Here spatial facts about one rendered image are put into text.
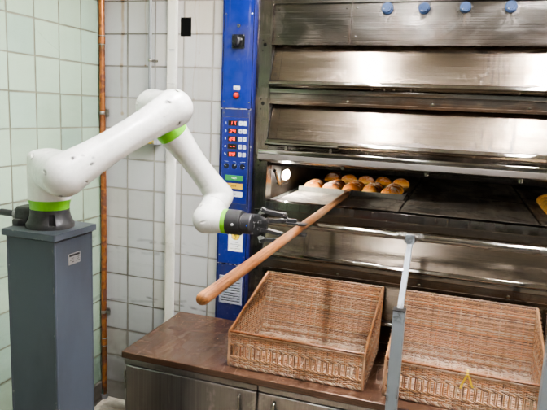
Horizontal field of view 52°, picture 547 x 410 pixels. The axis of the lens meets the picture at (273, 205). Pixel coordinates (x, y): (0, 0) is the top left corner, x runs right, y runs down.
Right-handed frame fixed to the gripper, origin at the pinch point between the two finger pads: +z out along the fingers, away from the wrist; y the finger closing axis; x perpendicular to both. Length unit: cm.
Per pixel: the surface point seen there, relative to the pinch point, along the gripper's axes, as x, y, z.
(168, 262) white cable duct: -58, 37, -82
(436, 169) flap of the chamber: -43, -21, 44
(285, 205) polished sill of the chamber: -59, 2, -22
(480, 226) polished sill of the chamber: -58, 3, 64
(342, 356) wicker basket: -9, 49, 18
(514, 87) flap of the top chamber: -53, -54, 70
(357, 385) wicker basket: -9, 59, 24
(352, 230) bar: -20.9, 2.8, 16.4
